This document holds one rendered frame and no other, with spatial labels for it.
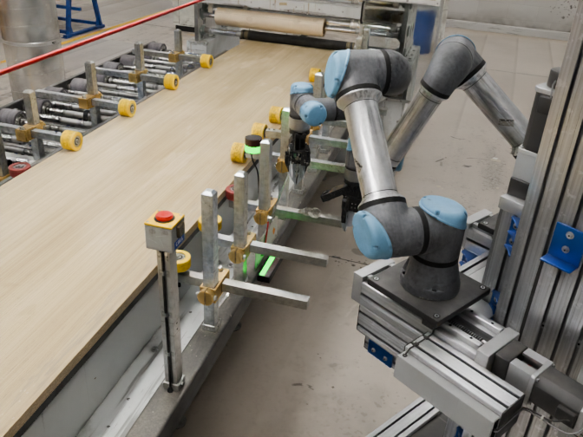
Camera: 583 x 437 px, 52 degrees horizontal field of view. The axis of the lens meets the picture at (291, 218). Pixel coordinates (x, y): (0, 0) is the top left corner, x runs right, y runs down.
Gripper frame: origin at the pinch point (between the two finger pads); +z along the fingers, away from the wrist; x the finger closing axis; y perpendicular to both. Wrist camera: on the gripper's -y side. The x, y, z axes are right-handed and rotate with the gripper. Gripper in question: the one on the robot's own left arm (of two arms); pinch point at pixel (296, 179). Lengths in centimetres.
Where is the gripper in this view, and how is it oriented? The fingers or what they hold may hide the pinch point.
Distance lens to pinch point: 216.0
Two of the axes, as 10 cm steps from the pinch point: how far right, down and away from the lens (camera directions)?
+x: 10.0, 0.1, 0.8
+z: -0.5, 8.8, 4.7
